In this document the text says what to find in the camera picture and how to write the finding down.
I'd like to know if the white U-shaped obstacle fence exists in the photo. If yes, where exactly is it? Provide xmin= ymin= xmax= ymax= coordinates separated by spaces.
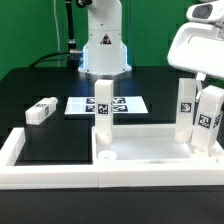
xmin=0 ymin=128 xmax=224 ymax=189

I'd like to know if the black camera stand pole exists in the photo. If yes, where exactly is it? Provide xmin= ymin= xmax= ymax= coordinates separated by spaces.
xmin=65 ymin=0 xmax=77 ymax=71

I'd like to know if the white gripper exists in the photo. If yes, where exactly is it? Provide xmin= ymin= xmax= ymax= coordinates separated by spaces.
xmin=167 ymin=1 xmax=224 ymax=100

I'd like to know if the black cable bundle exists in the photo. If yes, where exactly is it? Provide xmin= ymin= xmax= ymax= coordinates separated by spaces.
xmin=29 ymin=50 xmax=83 ymax=69

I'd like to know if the fiducial marker base sheet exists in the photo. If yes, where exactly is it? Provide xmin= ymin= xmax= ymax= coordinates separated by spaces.
xmin=65 ymin=96 xmax=148 ymax=115

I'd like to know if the white desk top tray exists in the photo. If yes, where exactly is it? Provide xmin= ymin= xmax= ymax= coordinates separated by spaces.
xmin=92 ymin=124 xmax=224 ymax=166

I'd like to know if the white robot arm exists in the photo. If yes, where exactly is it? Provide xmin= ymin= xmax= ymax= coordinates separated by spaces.
xmin=76 ymin=0 xmax=224 ymax=77

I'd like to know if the white hanging cable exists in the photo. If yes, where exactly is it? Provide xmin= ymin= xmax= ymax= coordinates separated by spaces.
xmin=53 ymin=0 xmax=62 ymax=68

